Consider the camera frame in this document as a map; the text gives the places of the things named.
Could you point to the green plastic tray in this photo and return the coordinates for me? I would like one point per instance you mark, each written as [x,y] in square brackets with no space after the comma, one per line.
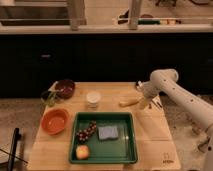
[121,150]

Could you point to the left wooden post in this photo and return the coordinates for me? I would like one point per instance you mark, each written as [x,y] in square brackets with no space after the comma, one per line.
[76,13]

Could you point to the red grape bunch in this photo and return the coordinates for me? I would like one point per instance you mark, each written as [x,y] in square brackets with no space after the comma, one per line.
[84,135]

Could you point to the tan wooden gripper body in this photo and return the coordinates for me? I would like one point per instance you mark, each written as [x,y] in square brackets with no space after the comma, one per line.
[143,103]

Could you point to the yellow banana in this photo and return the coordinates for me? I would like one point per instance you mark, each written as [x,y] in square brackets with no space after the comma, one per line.
[128,102]

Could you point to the orange-red bowl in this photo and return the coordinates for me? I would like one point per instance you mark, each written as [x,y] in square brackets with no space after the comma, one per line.
[54,121]

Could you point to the wooden post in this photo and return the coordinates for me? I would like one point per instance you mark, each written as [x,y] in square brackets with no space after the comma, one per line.
[134,13]
[76,13]

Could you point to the white cup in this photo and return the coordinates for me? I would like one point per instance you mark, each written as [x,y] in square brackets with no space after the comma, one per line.
[93,98]

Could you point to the white handled tool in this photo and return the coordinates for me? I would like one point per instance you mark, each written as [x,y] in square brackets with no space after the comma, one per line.
[156,102]

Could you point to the dark maroon bowl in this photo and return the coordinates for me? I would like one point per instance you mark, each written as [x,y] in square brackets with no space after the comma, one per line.
[65,88]

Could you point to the green leafy vegetable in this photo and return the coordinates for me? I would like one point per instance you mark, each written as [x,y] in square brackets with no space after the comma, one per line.
[49,98]

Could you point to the blue sponge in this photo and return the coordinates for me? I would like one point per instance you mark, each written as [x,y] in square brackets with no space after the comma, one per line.
[107,132]

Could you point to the right wooden post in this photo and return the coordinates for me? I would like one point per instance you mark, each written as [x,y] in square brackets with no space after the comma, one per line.
[134,13]

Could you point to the red yellow apple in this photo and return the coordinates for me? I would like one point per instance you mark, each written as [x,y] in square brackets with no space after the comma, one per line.
[82,152]

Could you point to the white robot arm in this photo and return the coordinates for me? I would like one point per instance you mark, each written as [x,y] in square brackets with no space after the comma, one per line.
[165,80]

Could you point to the black stand post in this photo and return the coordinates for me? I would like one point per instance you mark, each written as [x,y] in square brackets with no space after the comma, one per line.
[16,137]

